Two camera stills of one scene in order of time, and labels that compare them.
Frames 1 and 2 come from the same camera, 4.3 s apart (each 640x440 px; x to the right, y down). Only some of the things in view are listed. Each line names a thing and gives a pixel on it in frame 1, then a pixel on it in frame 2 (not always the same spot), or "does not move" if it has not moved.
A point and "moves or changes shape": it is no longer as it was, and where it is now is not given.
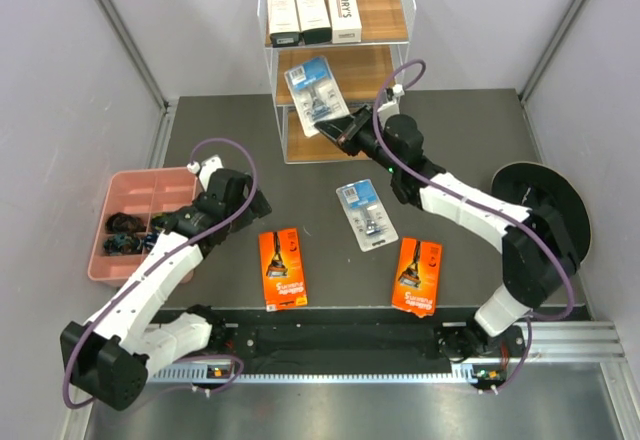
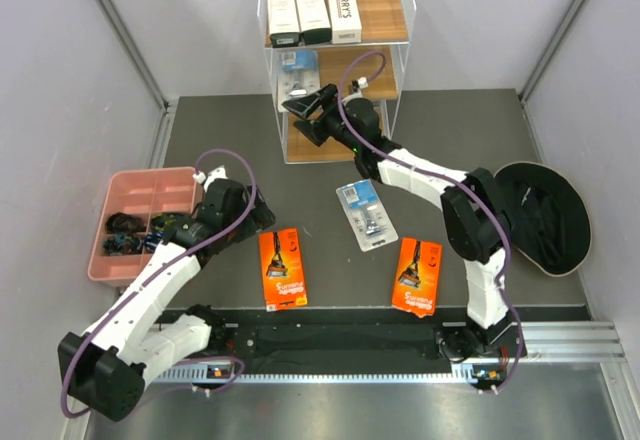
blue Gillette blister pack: [315, 94] moves or changes shape
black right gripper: [346, 131] to [307, 108]
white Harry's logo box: [344, 11] does not move
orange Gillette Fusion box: [282, 269] does not move
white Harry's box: [312, 13] does not move
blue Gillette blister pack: [366, 215] does not move
